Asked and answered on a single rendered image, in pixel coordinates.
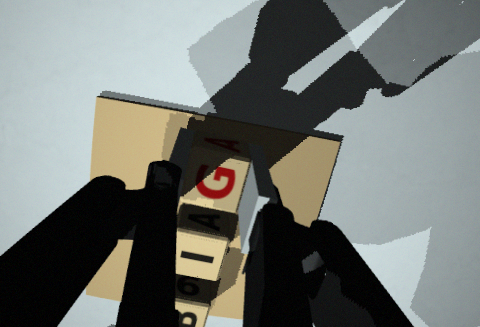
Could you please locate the tan square mat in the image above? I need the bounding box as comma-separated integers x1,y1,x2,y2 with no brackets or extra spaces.
86,96,340,320

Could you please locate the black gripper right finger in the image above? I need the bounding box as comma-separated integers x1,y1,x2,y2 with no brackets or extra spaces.
238,143,414,327

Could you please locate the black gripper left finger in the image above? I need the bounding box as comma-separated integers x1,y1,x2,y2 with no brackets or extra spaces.
0,128,195,327

